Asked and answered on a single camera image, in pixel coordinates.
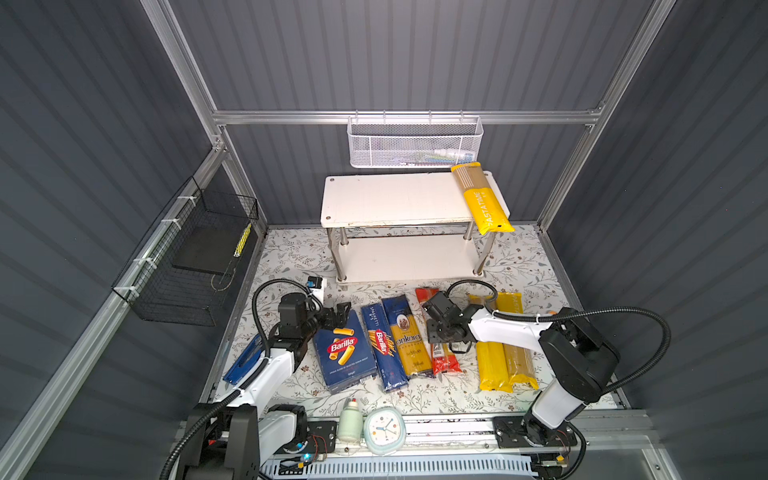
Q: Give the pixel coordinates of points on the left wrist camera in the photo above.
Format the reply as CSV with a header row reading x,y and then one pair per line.
x,y
317,285

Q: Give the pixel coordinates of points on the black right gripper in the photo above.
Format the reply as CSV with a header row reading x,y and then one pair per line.
x,y
432,336

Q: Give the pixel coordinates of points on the yellow spaghetti bag right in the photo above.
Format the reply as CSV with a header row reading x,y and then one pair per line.
x,y
518,361

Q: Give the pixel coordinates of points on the white wire wall basket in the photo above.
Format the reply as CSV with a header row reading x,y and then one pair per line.
x,y
429,143

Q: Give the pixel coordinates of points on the small pale green bottle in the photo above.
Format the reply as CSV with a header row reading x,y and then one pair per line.
x,y
350,423

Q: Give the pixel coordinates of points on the blue yellow spaghetti bag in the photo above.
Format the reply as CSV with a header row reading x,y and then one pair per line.
x,y
407,337

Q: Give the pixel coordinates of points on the blue Barilla spaghetti box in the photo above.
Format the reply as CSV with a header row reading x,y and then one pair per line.
x,y
380,337

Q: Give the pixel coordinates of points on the blue flat box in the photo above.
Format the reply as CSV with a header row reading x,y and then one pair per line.
x,y
245,362

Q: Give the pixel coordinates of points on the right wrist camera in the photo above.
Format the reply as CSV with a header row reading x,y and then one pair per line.
x,y
442,309

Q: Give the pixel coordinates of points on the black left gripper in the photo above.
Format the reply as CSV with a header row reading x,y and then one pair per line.
x,y
338,321

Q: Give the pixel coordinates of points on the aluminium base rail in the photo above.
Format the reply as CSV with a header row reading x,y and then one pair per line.
x,y
488,433

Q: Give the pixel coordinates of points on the yellow pasta bag tan window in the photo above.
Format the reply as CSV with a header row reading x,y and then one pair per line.
x,y
481,200

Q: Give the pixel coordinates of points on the blue Barilla rigatoni box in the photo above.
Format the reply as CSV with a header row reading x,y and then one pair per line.
x,y
344,355

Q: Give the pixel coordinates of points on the white ribbed vent strip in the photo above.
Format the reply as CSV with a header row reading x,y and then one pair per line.
x,y
406,467

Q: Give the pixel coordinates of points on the red yellow spaghetti bag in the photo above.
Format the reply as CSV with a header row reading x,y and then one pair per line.
x,y
443,360

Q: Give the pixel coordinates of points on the yellow spaghetti bag left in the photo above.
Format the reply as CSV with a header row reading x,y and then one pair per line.
x,y
494,367

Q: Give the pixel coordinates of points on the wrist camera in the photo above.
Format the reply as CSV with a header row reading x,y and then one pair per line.
x,y
317,285
442,309

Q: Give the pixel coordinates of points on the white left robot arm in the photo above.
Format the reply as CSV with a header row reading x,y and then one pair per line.
x,y
233,436

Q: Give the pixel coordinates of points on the white two-tier metal shelf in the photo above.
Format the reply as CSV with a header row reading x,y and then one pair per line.
x,y
401,228

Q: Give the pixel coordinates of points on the mint green alarm clock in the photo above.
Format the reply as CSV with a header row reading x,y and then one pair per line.
x,y
384,431

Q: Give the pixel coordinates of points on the black wire side basket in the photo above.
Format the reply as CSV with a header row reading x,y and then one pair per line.
x,y
186,274

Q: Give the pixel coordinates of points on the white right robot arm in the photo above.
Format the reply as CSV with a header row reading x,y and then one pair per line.
x,y
582,359

